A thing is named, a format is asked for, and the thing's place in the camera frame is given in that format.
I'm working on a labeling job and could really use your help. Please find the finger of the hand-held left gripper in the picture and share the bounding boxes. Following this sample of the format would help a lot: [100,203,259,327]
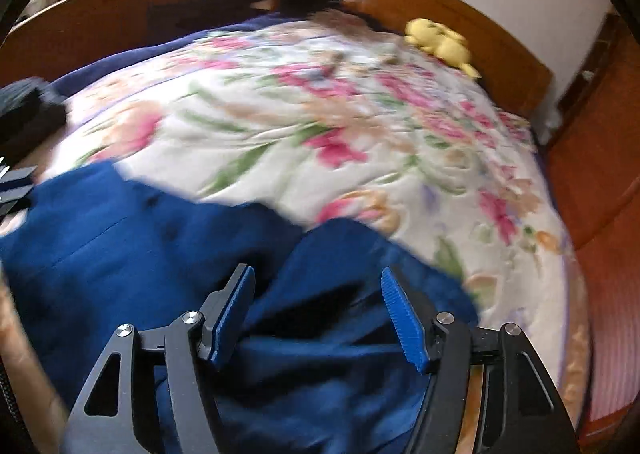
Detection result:
[0,156,38,222]

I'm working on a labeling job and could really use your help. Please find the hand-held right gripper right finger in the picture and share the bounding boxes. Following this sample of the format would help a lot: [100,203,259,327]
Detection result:
[381,266,581,454]

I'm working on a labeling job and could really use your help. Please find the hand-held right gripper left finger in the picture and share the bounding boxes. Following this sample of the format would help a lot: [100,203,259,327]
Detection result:
[60,263,257,454]

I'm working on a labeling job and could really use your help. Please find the blue blazer jacket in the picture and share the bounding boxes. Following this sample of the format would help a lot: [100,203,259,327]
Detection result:
[0,161,481,454]

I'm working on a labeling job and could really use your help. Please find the dark cloth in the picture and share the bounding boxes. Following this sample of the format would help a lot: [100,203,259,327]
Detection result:
[0,77,68,169]

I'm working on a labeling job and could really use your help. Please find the wooden desk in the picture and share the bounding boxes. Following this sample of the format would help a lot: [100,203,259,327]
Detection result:
[0,0,286,87]

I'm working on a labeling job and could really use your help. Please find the navy bed sheet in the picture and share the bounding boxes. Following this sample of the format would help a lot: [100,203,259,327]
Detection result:
[50,14,286,94]

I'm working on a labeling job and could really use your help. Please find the floral blanket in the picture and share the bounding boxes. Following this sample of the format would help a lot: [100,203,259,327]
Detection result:
[0,16,591,454]

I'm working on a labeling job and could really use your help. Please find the wooden headboard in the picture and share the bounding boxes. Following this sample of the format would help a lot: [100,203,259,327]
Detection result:
[345,0,553,117]

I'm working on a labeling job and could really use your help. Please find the yellow plush toy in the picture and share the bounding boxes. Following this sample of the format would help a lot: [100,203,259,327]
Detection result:
[404,18,482,79]

